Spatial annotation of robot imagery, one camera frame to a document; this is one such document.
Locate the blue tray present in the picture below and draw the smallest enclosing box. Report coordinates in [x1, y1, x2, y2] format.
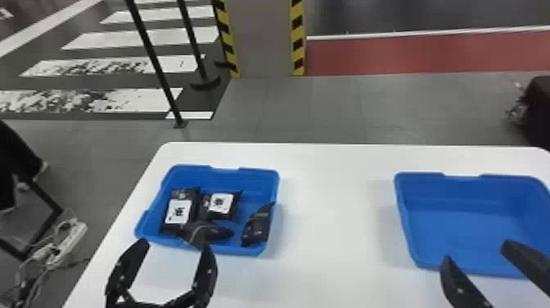
[133, 163, 282, 258]
[394, 171, 550, 280]

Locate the white power strip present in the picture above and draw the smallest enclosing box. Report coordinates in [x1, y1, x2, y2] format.
[30, 218, 89, 271]

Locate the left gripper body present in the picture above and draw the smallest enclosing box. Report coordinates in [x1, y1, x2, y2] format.
[112, 289, 194, 308]

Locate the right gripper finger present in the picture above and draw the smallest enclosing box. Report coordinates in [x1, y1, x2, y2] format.
[499, 238, 550, 299]
[438, 255, 496, 308]

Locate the person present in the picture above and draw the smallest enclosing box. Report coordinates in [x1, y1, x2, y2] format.
[0, 120, 50, 217]

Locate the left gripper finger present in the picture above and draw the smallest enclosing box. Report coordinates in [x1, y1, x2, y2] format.
[104, 238, 151, 308]
[187, 242, 219, 308]

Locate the black part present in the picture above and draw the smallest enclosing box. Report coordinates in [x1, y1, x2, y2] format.
[198, 189, 243, 222]
[240, 202, 277, 248]
[177, 220, 236, 249]
[162, 187, 201, 236]

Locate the yellow black striped post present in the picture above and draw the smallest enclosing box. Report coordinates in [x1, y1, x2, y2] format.
[210, 0, 241, 79]
[288, 0, 308, 78]

